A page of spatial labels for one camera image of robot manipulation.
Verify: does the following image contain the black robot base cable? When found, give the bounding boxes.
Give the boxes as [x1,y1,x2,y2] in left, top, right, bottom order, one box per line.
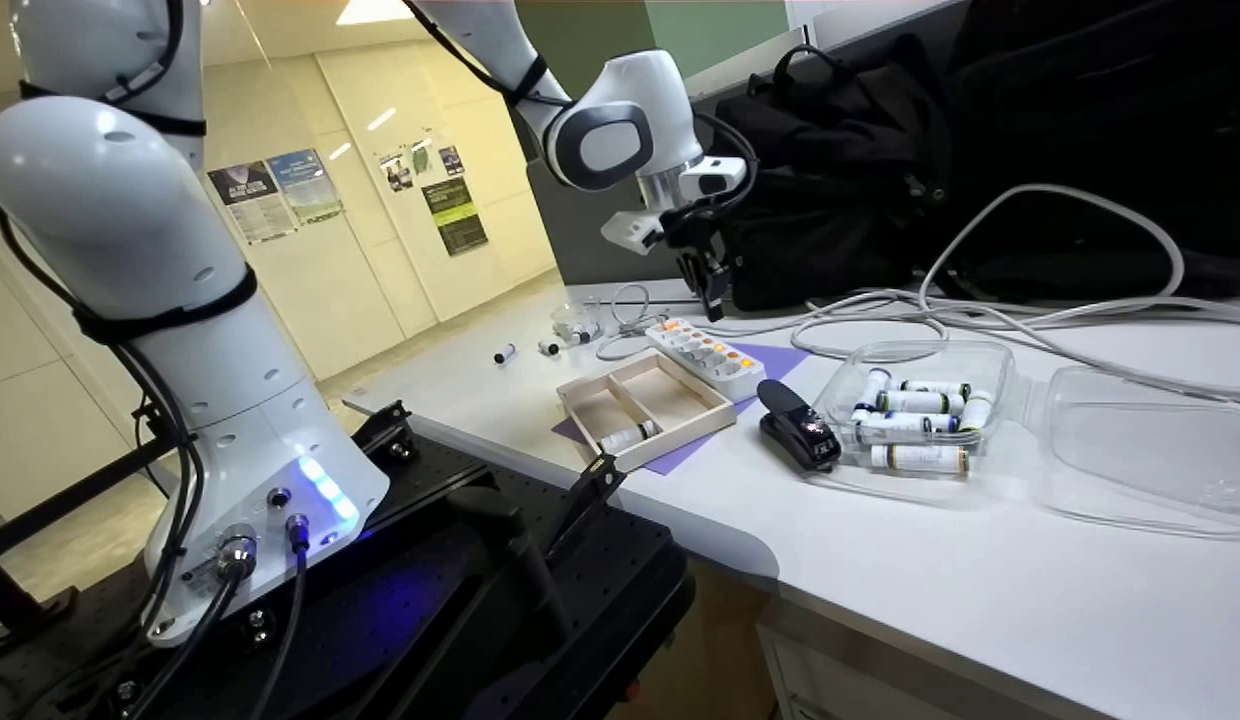
[242,511,315,720]
[102,527,258,720]

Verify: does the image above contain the clear plastic container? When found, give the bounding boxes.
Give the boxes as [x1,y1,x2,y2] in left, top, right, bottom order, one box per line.
[808,328,1021,506]

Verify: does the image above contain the thick white power cable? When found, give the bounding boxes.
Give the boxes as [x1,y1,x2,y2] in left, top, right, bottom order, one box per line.
[707,181,1240,406]

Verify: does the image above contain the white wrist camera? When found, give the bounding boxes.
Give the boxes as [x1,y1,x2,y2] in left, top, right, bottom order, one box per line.
[674,150,753,204]

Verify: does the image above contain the black stapler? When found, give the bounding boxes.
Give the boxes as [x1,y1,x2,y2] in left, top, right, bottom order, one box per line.
[753,376,848,481]

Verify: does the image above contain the white power strip orange switches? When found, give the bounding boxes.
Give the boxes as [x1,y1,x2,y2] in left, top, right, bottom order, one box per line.
[639,311,769,398]

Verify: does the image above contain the purple paper sheet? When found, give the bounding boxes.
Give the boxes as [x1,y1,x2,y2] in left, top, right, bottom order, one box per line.
[548,340,816,481]

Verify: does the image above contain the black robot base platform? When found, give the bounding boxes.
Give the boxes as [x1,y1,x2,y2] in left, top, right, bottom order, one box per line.
[0,394,699,720]

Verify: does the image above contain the thin white coiled cable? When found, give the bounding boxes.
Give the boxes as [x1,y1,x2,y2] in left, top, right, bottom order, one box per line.
[589,282,666,365]

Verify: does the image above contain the green wall poster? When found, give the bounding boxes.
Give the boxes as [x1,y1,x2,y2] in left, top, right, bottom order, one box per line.
[419,173,492,260]

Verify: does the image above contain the black backpack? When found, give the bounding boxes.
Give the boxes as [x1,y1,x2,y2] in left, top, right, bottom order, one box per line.
[702,35,973,319]

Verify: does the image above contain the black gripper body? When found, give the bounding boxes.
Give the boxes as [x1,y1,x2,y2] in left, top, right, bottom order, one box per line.
[651,197,734,276]

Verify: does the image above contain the large black bag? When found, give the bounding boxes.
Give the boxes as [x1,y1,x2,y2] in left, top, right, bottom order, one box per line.
[937,0,1240,308]

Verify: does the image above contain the clear plastic lid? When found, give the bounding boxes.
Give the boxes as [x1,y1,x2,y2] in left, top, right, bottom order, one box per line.
[1034,360,1240,527]

